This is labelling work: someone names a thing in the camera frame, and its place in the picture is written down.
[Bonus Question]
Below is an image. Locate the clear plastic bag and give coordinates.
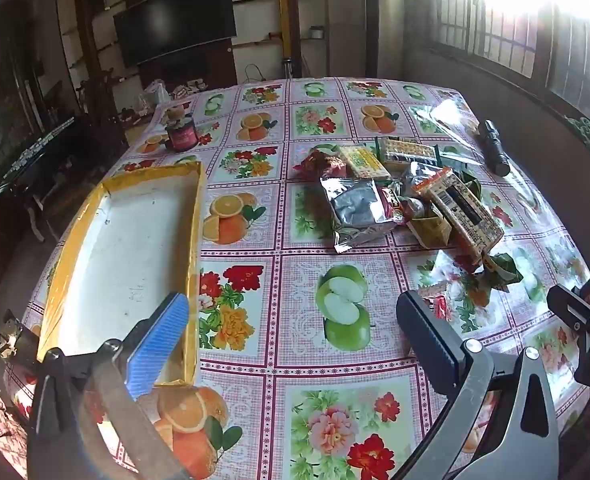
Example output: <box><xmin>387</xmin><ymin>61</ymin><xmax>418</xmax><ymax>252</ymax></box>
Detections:
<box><xmin>142</xmin><ymin>80</ymin><xmax>171</xmax><ymax>108</ymax></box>

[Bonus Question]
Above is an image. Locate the green cracker packet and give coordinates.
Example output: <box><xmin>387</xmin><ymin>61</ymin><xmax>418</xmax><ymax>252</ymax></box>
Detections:
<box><xmin>375</xmin><ymin>136</ymin><xmax>442</xmax><ymax>168</ymax></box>

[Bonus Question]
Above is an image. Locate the small red snack packet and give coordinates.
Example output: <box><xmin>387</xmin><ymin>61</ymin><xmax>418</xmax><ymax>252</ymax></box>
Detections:
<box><xmin>417</xmin><ymin>281</ymin><xmax>456</xmax><ymax>322</ymax></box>

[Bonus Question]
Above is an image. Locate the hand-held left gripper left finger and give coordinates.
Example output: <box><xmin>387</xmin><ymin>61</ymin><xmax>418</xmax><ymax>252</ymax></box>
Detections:
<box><xmin>28</xmin><ymin>291</ymin><xmax>196</xmax><ymax>480</ymax></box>

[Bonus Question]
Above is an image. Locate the fruit and flower tablecloth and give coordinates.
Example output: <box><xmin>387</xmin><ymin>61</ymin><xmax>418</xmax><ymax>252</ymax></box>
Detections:
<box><xmin>2</xmin><ymin>76</ymin><xmax>590</xmax><ymax>480</ymax></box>

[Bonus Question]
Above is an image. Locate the yellow cracker packet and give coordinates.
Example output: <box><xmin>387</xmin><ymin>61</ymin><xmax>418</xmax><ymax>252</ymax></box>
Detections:
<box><xmin>336</xmin><ymin>143</ymin><xmax>392</xmax><ymax>181</ymax></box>

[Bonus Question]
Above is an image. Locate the small wooden table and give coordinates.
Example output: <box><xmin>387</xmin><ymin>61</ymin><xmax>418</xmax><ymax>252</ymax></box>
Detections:
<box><xmin>118</xmin><ymin>110</ymin><xmax>163</xmax><ymax>143</ymax></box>

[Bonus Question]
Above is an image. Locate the black television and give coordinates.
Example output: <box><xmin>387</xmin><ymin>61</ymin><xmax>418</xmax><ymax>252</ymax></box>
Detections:
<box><xmin>112</xmin><ymin>0</ymin><xmax>238</xmax><ymax>67</ymax></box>

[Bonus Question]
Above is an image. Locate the dark door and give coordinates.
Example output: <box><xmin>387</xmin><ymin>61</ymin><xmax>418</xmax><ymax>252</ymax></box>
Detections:
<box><xmin>362</xmin><ymin>0</ymin><xmax>380</xmax><ymax>78</ymax></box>

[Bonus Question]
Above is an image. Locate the black flashlight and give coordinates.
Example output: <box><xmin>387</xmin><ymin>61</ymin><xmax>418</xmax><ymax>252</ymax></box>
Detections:
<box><xmin>477</xmin><ymin>119</ymin><xmax>512</xmax><ymax>177</ymax></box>

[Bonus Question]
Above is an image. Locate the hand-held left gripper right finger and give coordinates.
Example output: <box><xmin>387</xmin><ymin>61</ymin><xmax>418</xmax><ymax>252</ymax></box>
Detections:
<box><xmin>396</xmin><ymin>290</ymin><xmax>560</xmax><ymax>480</ymax></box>

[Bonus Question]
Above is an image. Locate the yellow snack packet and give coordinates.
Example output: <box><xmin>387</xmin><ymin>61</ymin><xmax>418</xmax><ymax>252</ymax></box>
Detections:
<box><xmin>406</xmin><ymin>210</ymin><xmax>456</xmax><ymax>250</ymax></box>

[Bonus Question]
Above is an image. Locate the barred window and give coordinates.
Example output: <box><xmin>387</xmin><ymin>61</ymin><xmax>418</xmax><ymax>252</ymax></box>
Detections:
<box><xmin>427</xmin><ymin>0</ymin><xmax>590</xmax><ymax>126</ymax></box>

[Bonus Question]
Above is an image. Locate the heap of small printed cartons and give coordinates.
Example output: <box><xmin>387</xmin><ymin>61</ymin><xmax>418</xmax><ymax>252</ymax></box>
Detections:
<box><xmin>172</xmin><ymin>82</ymin><xmax>208</xmax><ymax>101</ymax></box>

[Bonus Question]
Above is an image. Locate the dark glass side table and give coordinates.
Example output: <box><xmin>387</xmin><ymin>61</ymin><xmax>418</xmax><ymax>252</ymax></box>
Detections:
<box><xmin>0</xmin><ymin>117</ymin><xmax>76</xmax><ymax>196</ymax></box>

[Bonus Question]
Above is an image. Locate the small beige jar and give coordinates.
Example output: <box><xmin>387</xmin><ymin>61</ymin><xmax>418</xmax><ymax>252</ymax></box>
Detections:
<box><xmin>162</xmin><ymin>102</ymin><xmax>191</xmax><ymax>125</ymax></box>

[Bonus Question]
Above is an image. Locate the yellow pole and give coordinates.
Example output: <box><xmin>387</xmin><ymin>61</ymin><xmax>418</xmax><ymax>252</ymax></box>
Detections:
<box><xmin>277</xmin><ymin>0</ymin><xmax>301</xmax><ymax>61</ymax></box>

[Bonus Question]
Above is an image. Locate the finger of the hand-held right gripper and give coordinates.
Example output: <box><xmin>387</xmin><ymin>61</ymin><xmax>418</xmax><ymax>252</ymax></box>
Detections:
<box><xmin>546</xmin><ymin>284</ymin><xmax>590</xmax><ymax>386</ymax></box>

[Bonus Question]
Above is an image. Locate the green rope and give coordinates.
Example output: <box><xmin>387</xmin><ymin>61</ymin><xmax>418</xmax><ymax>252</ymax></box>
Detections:
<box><xmin>565</xmin><ymin>116</ymin><xmax>590</xmax><ymax>148</ymax></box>

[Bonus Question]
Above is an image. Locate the wooden chair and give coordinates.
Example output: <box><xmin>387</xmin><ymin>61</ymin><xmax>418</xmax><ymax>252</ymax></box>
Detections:
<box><xmin>72</xmin><ymin>67</ymin><xmax>126</xmax><ymax>146</ymax></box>

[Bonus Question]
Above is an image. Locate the red label jar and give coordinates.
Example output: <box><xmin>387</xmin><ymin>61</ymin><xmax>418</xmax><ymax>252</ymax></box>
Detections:
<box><xmin>166</xmin><ymin>121</ymin><xmax>199</xmax><ymax>154</ymax></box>

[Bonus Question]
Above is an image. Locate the yellow cardboard box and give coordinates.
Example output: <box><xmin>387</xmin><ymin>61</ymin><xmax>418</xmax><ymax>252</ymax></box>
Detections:
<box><xmin>35</xmin><ymin>160</ymin><xmax>208</xmax><ymax>388</ymax></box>

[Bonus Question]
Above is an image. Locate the brass metal fixture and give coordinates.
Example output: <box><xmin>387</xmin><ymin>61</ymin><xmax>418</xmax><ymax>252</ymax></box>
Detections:
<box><xmin>0</xmin><ymin>307</ymin><xmax>38</xmax><ymax>361</ymax></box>

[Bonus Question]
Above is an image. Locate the orange-edged clear snack packet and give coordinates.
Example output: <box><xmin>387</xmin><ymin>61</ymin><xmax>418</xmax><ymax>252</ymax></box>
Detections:
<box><xmin>412</xmin><ymin>167</ymin><xmax>506</xmax><ymax>258</ymax></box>

